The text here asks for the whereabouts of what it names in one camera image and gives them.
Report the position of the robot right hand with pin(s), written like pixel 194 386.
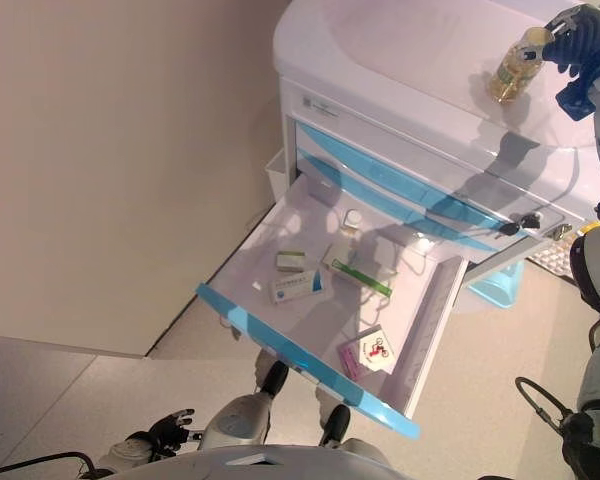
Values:
pixel 582 37

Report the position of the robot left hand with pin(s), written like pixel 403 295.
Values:
pixel 167 432

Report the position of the yellow medicine bottle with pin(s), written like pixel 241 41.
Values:
pixel 512 75

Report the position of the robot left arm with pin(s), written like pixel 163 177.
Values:
pixel 125 452

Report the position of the blue white medicine box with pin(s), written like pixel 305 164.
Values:
pixel 295 289

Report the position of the small green white medicine box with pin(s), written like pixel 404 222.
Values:
pixel 291 261

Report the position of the pink white medicine box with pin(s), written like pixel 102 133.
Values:
pixel 367 352

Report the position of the long green white medicine box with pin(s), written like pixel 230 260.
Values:
pixel 365 280

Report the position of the grey robot torso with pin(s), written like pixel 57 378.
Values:
pixel 255 465

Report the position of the robot right leg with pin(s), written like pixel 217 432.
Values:
pixel 335 425

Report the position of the white medical cart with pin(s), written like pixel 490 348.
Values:
pixel 405 95

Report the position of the black key bunch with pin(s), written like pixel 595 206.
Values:
pixel 527 220

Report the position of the small clear vial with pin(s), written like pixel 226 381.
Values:
pixel 354 260

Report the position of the blue plastic waste bin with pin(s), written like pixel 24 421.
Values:
pixel 500 292

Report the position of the white plastic side bin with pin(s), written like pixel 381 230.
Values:
pixel 276 175

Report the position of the small white cap bottle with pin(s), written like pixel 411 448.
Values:
pixel 351 220

